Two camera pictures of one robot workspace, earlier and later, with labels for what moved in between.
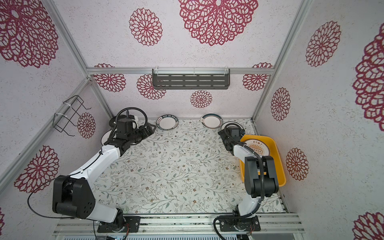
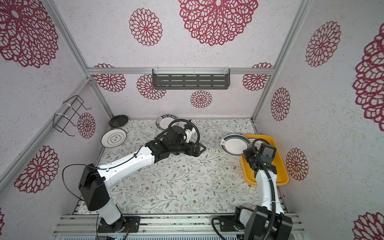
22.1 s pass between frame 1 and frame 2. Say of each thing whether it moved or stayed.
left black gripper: moved
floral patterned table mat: stayed
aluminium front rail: stayed
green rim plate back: stayed
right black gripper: moved
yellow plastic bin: stayed
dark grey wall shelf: stayed
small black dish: stayed
